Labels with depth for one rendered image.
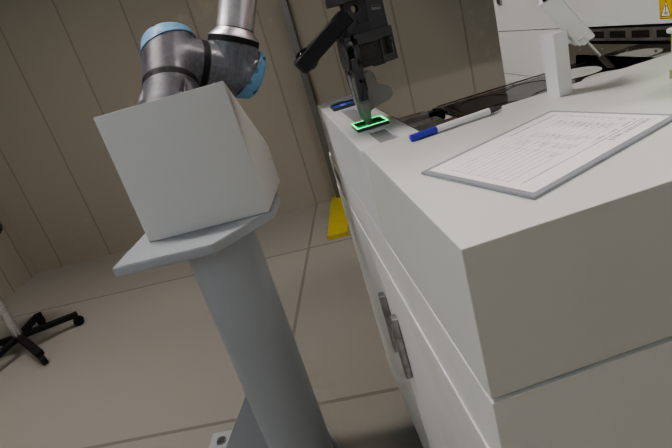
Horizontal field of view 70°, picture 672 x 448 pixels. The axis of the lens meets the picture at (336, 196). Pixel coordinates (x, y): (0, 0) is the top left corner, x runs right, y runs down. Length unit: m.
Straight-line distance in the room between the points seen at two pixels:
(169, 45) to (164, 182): 0.29
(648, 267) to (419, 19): 2.78
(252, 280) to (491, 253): 0.76
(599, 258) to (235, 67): 0.88
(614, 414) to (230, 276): 0.76
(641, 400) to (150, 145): 0.86
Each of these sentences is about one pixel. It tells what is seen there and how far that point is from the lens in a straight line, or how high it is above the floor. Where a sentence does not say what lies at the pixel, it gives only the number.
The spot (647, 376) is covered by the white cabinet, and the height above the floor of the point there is 0.79.
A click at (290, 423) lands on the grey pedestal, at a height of 0.28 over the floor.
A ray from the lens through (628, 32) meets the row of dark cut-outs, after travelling 1.17.
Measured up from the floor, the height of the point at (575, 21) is 1.06.
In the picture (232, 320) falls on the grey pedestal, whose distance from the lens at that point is 1.11.
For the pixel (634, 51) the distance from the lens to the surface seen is 1.15.
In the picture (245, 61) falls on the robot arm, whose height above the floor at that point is 1.11.
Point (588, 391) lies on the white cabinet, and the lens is 0.50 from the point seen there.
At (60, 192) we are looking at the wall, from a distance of 3.91.
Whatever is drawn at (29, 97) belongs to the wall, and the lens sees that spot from 3.80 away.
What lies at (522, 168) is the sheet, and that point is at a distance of 0.48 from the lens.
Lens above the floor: 1.14
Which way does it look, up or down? 20 degrees down
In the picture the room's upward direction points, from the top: 16 degrees counter-clockwise
